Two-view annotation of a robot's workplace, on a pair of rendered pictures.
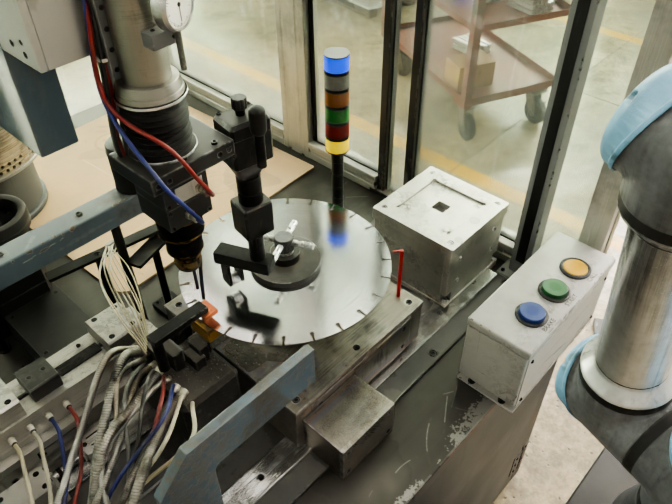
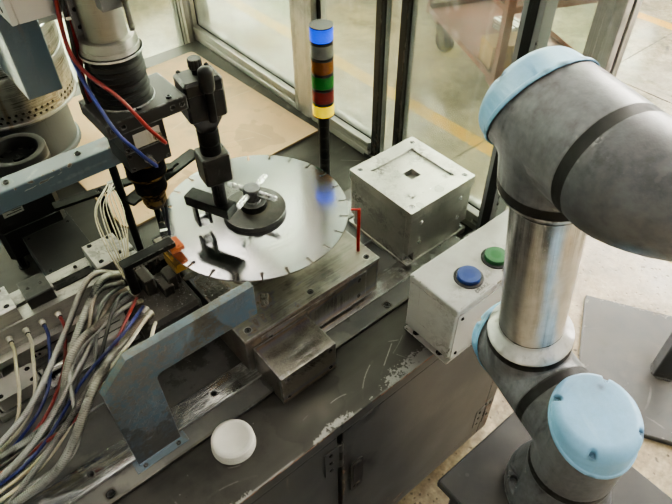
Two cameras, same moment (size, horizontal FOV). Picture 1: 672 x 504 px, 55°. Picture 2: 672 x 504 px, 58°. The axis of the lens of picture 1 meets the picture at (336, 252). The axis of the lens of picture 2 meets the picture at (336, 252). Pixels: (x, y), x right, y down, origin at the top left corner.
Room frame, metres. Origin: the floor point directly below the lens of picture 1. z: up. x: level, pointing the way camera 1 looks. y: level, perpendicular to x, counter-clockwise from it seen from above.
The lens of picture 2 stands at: (-0.04, -0.17, 1.65)
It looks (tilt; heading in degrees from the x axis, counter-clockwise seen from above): 45 degrees down; 7
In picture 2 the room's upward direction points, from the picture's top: 1 degrees counter-clockwise
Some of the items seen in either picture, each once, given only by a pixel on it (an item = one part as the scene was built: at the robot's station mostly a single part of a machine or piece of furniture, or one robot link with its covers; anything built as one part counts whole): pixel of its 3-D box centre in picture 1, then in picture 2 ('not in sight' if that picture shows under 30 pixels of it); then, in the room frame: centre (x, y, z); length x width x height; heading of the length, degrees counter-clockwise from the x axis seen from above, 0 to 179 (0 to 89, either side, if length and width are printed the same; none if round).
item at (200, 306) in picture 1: (185, 334); (155, 264); (0.59, 0.21, 0.95); 0.10 x 0.03 x 0.07; 137
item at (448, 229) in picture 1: (437, 236); (409, 201); (0.94, -0.20, 0.82); 0.18 x 0.18 x 0.15; 47
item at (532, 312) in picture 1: (531, 315); (468, 277); (0.66, -0.30, 0.90); 0.04 x 0.04 x 0.02
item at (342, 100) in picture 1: (336, 95); (322, 63); (1.03, 0.00, 1.08); 0.05 x 0.04 x 0.03; 47
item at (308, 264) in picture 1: (285, 256); (253, 205); (0.73, 0.08, 0.96); 0.11 x 0.11 x 0.03
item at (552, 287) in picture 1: (554, 291); (495, 258); (0.72, -0.35, 0.90); 0.04 x 0.04 x 0.02
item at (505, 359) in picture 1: (536, 318); (481, 282); (0.73, -0.34, 0.82); 0.28 x 0.11 x 0.15; 137
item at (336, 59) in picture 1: (336, 60); (321, 32); (1.03, 0.00, 1.14); 0.05 x 0.04 x 0.03; 47
